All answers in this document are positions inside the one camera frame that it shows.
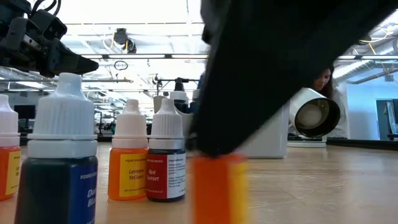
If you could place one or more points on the long ceiling light bar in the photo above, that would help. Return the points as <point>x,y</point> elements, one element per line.
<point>140,56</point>

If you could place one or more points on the large black food coloring bottle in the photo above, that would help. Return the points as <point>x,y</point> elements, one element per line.
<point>179,95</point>

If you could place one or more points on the black monitor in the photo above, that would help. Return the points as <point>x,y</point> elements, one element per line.
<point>27,112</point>

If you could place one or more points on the red bottle at left edge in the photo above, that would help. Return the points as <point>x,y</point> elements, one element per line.
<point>9,124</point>

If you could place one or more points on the black aluminium rig frame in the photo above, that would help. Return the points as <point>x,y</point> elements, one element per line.
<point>351,143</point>

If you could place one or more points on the silver ventilation duct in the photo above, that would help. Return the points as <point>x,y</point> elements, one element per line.
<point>351,69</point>

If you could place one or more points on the white plastic bin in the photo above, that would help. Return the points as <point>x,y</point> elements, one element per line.
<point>273,140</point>

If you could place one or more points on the person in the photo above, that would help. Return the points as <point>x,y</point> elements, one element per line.
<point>321,81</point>

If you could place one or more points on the large blue food coloring bottle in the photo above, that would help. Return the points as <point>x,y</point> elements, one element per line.
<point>194,95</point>

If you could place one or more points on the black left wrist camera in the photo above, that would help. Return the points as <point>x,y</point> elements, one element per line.
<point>48,26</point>

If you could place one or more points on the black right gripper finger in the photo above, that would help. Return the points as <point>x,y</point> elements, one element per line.
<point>248,93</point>

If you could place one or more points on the red sunset food coloring bottle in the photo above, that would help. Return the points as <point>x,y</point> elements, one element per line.
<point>164,177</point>

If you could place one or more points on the white round machine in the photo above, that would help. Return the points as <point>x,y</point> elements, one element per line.
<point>311,96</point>

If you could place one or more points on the lemon yellow food coloring bottle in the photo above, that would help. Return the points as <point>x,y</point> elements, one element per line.
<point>129,174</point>
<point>214,193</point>

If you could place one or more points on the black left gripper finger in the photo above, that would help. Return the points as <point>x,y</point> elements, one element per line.
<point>71,63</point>
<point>54,75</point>

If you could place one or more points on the deep blue food coloring bottle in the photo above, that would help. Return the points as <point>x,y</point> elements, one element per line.
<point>56,186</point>

